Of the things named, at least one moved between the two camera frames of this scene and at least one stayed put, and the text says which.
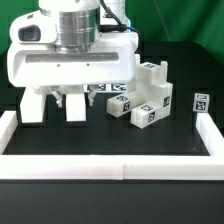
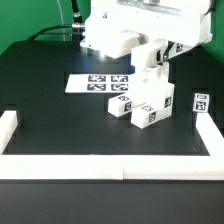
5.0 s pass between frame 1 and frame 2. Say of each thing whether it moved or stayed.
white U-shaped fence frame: stayed
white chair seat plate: stayed
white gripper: moved
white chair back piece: moved
